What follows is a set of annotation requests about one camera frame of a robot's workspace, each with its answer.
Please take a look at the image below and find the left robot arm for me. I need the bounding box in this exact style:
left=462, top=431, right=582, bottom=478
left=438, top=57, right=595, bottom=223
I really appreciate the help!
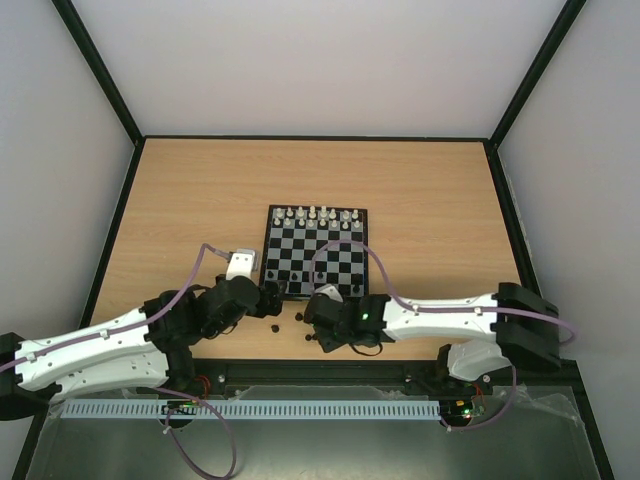
left=1, top=276, right=286, bottom=421

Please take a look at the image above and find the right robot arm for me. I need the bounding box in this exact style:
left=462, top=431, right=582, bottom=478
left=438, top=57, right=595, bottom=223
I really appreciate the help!
left=303, top=283, right=561, bottom=392

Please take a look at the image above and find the black and silver chessboard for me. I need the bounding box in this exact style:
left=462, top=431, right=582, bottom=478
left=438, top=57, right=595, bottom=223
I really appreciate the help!
left=260, top=205, right=369, bottom=300

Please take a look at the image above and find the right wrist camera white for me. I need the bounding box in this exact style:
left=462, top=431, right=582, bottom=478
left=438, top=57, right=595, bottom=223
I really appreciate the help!
left=314, top=284, right=343, bottom=302

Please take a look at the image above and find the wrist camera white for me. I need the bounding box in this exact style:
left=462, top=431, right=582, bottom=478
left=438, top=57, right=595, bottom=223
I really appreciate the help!
left=225, top=248, right=260, bottom=280
left=314, top=284, right=343, bottom=302

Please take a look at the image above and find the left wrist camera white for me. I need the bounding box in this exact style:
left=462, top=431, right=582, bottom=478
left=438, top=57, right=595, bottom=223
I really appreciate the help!
left=225, top=248, right=260, bottom=280

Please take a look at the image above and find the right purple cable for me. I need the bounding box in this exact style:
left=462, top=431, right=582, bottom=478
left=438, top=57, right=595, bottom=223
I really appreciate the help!
left=310, top=240, right=577, bottom=432

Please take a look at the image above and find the purple cable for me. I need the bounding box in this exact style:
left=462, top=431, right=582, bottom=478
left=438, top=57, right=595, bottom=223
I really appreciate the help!
left=310, top=240, right=577, bottom=432
left=0, top=243, right=239, bottom=479

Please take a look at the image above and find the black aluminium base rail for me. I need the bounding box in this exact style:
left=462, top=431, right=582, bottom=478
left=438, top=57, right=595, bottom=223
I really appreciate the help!
left=49, top=357, right=576, bottom=399

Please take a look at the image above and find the light blue cable duct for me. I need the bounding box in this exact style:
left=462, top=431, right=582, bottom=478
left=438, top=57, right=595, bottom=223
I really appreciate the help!
left=60, top=399, right=441, bottom=421

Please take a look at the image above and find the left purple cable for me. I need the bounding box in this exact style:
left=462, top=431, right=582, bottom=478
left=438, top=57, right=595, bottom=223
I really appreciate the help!
left=0, top=243, right=239, bottom=479

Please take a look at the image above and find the black cage frame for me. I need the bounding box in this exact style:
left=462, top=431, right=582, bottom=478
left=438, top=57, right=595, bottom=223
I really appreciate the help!
left=9, top=0, right=616, bottom=480

